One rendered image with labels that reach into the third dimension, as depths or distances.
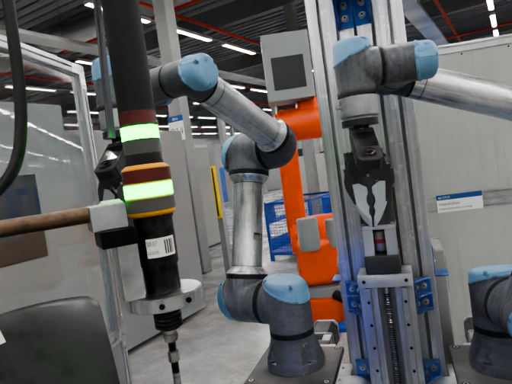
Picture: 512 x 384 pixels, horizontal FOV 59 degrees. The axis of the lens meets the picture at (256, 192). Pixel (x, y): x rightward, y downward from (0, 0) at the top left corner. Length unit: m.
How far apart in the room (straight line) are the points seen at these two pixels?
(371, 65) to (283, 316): 0.63
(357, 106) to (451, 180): 1.42
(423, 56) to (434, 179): 1.37
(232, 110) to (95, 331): 0.64
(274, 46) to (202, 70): 3.49
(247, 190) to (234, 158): 0.10
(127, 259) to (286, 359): 0.84
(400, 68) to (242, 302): 0.70
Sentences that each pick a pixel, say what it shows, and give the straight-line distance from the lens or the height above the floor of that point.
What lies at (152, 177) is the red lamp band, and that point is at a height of 1.57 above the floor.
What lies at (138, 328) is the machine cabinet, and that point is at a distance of 4.67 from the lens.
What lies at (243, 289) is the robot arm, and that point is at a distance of 1.25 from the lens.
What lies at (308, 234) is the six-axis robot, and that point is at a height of 0.89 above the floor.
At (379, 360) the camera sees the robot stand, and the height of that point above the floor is 1.03.
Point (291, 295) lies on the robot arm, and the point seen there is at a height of 1.24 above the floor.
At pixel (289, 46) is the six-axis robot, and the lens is 4.43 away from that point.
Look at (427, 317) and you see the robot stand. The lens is 1.35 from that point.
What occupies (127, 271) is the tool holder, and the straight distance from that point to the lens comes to 0.41.
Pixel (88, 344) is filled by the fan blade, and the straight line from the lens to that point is 0.55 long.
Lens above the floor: 1.56
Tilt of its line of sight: 3 degrees down
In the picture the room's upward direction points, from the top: 8 degrees counter-clockwise
